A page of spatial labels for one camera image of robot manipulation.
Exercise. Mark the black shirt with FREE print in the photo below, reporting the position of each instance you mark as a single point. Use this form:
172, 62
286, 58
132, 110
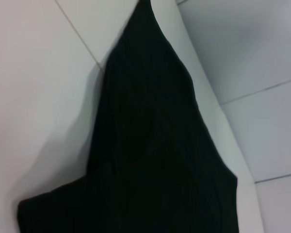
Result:
145, 145

